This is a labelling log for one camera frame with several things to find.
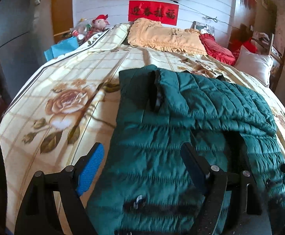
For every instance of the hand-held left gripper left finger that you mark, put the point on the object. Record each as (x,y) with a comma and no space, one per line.
(91,171)

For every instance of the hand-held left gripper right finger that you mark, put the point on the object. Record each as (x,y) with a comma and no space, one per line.
(193,169)

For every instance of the green quilted puffer jacket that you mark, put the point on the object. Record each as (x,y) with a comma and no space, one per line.
(157,139)

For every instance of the wooden chair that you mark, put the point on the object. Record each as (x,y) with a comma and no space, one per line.
(283,61)

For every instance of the bed with floral sheet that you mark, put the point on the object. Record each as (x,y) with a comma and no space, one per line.
(59,66)

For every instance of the white pillow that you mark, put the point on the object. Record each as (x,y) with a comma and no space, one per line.
(254,63)

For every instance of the red frilled pillow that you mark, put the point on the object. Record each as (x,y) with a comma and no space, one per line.
(215,49)

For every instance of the blue box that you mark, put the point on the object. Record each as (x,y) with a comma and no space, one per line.
(61,47)

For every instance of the bright red garment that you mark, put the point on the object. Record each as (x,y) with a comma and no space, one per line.
(248,46)

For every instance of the yellow frilled pillow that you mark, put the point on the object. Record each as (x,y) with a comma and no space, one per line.
(162,36)

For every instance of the framed photo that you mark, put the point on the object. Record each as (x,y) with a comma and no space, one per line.
(206,27)

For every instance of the clear plastic bottle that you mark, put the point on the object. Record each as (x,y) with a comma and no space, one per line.
(82,24)

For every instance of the pig plush toy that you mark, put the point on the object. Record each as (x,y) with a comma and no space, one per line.
(99,23)

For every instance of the wooden door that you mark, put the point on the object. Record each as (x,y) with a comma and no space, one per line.
(61,9)

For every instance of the grey refrigerator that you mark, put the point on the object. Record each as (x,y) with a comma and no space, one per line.
(15,24)

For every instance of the red wall banner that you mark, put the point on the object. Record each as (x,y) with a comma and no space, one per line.
(132,5)

